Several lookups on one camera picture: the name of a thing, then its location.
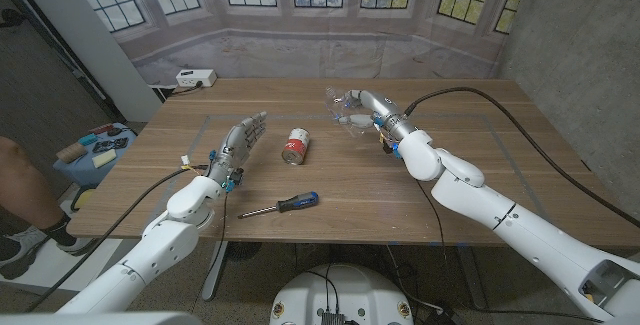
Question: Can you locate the black door handle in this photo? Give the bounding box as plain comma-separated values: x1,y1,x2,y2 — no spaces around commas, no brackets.
0,8,26,29

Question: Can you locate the printed window backdrop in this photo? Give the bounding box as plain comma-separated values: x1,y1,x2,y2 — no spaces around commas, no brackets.
62,0,534,86

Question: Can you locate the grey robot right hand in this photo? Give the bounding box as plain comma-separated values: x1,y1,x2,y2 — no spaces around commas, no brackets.
337,89,417,159

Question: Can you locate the red white soup can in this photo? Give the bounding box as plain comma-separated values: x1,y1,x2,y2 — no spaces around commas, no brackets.
280,126,312,166

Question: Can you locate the yellow round floor object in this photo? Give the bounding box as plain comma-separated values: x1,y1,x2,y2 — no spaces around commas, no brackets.
74,188,96,212

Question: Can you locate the white power strip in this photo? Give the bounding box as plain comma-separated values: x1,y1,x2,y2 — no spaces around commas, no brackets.
175,68,218,89

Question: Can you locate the person's bare leg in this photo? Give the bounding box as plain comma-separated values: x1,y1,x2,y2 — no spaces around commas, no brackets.
0,136,64,226

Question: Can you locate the grey black sneaker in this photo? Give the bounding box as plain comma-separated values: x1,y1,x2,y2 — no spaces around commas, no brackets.
57,234,96,257
0,229,51,280

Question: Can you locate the blue stool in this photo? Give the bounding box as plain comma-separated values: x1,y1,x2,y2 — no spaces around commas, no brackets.
52,123,139,189

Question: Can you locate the white floor mat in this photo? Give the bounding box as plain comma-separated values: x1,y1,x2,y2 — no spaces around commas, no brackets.
0,237,126,289

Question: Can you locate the black round floor object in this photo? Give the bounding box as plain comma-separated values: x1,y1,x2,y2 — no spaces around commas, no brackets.
227,241,262,262

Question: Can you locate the clear plastic bottle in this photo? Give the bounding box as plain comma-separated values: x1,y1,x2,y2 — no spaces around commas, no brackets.
324,86,376,139

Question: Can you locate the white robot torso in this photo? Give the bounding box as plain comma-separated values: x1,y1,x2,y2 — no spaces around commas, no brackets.
268,263,415,325

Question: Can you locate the tan brush block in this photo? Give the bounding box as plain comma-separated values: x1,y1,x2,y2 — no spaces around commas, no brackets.
55,142,88,164

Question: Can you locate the black patterned flat item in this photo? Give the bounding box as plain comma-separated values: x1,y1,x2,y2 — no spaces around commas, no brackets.
92,137,130,154

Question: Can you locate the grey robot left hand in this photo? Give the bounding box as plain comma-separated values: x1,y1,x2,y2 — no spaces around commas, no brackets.
205,111,269,194

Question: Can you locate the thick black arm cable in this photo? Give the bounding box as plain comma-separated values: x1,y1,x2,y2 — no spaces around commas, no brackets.
22,164,209,314
403,86,640,229

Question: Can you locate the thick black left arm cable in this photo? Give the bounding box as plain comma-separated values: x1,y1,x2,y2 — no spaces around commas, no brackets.
22,164,209,314

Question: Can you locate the black blue handle screwdriver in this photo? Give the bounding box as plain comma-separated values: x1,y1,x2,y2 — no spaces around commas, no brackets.
237,191,320,220

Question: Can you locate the yellow sponge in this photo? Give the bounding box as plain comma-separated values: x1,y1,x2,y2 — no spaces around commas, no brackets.
91,148,118,169

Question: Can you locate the grey metal table leg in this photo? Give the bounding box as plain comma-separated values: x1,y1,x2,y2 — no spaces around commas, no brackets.
454,245,489,310
201,240,230,302

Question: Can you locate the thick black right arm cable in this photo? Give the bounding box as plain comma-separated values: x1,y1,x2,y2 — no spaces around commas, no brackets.
403,86,640,229

